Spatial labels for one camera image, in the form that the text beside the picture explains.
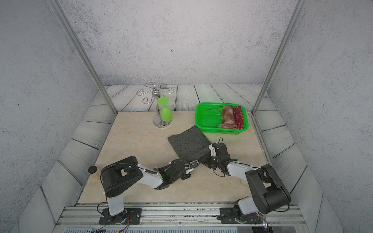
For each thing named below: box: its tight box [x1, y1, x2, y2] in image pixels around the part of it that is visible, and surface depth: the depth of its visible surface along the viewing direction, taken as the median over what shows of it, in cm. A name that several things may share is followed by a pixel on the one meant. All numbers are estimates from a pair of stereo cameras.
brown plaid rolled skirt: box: [218, 104, 238, 130], surface depth 106 cm
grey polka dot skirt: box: [167, 125, 211, 162], surface depth 101 cm
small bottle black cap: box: [87, 165, 98, 174], surface depth 82 cm
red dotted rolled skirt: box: [232, 105, 244, 130], surface depth 107 cm
